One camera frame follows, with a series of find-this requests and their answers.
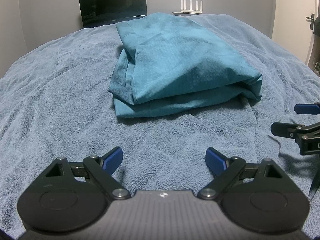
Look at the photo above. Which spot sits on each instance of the white door with handle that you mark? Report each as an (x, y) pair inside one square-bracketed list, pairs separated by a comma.
[(293, 26)]

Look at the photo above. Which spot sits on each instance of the black computer monitor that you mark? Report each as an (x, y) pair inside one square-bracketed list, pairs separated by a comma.
[(95, 13)]

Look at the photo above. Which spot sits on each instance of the teal blue hooded garment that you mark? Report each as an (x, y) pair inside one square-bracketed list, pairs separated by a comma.
[(171, 64)]

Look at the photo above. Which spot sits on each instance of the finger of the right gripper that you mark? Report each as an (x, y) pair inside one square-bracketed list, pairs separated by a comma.
[(287, 130), (309, 109)]

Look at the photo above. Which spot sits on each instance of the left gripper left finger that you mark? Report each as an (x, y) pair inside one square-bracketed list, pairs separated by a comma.
[(68, 197)]

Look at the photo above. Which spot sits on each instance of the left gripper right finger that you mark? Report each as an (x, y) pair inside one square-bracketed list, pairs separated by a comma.
[(257, 197)]

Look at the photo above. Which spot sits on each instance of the light blue bed blanket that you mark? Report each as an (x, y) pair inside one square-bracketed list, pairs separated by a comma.
[(55, 103)]

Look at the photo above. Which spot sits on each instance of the white wifi router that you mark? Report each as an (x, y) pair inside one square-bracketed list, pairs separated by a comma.
[(188, 8)]

